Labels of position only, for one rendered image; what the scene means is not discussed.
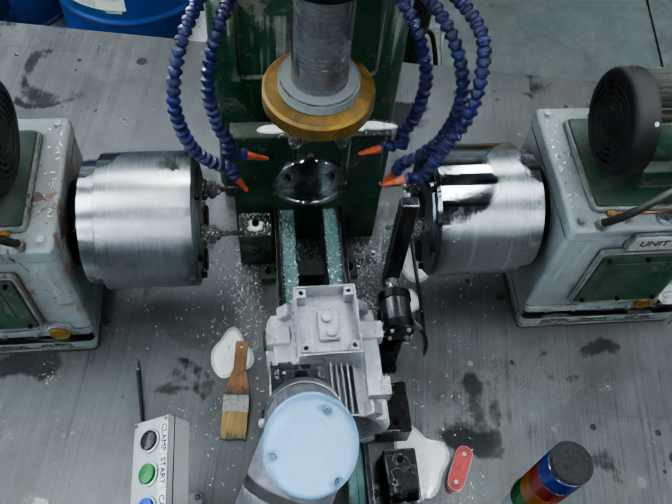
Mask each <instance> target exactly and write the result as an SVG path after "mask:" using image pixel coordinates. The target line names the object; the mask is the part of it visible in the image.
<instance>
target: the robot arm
mask: <svg viewBox="0 0 672 504"><path fill-rule="evenodd" d="M319 367H321V368H322V377H323V378H321V377H320V369H319ZM277 369H278V372H275V371H276V370H277ZM270 371H271V396H270V398H269V399H268V401H267V402H266V409H260V413H261V419H260V420H259V423H258V424H259V427H260V428H264V430H263V433H262V435H261V438H260V440H259V443H258V446H257V448H256V451H255V453H254V456H253V458H252V461H251V464H250V466H249V469H248V472H247V474H246V477H245V479H244V481H243V484H242V487H241V489H240V492H239V494H238V497H237V500H236V502H235V504H333V501H334V499H335V496H336V493H337V491H338V489H339V488H340V487H341V486H343V484H344V483H345V482H346V481H347V480H348V479H349V477H350V476H351V474H352V472H353V470H354V468H355V466H356V463H357V458H358V453H359V435H358V430H357V427H356V424H355V421H354V419H353V417H352V415H351V414H350V412H349V411H348V409H347V408H346V407H345V406H344V405H343V404H342V402H341V400H340V398H339V397H338V395H337V394H336V393H335V391H334V390H333V389H332V388H331V387H330V386H329V385H328V377H327V363H326V361H325V360H324V359H321V363H312V364H294V365H292V362H291V361H289V362H281V363H278V365H275V366H273V362H272V361H270Z"/></svg>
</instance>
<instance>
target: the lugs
mask: <svg viewBox="0 0 672 504"><path fill-rule="evenodd" d="M357 304H358V311H359V317H360V318H361V317H363V316H365V315H367V314H368V306H367V303H366V302H364V301H362V300H360V299H357ZM276 313H277V320H279V321H282V322H284V323H285V322H287V321H289V320H291V316H292V311H291V305H289V304H287V303H286V304H284V305H282V306H280V307H278V308H277V309H276ZM363 408H364V416H365V417H369V418H372V419H375V418H378V417H380V416H383V409H382V403H381V402H378V401H375V400H369V401H367V402H364V403H363ZM374 439H375V437H374V435H372V436H370V437H368V438H366V439H364V440H361V441H359V442H360V443H367V442H370V441H372V440H374Z"/></svg>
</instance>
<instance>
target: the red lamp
mask: <svg viewBox="0 0 672 504"><path fill-rule="evenodd" d="M541 459H542V458H541ZM541 459H540V460H541ZM540 460H539V461H538V462H537V463H536V464H535V465H534V466H533V467H532V468H531V470H530V473H529V484H530V487H531V489H532V491H533V492H534V494H535V495H536V496H537V497H538V498H540V499H541V500H543V501H545V502H549V503H557V502H560V501H562V500H564V499H565V498H566V497H568V496H569V495H570V494H568V495H559V494H555V493H553V492H551V491H550V490H548V489H547V488H546V487H545V486H544V484H543V483H542V481H541V480H540V477H539V473H538V466H539V462H540Z"/></svg>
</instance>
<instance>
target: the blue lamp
mask: <svg viewBox="0 0 672 504"><path fill-rule="evenodd" d="M550 451H551V450H550ZM550 451H549V452H547V453H546V454H545V455H544V456H543V457H542V459H541V460H540V462H539V466H538V473H539V477H540V480H541V481H542V483H543V484H544V486H545V487H546V488H547V489H548V490H550V491H551V492H553V493H555V494H559V495H568V494H571V493H573V492H574V491H576V490H577V489H579V488H580V487H581V486H583V485H584V484H583V485H581V486H569V485H566V484H564V483H562V482H561V481H559V480H558V479H557V478H556V477H555V476H554V474H553V473H552V471H551V469H550V466H549V454H550Z"/></svg>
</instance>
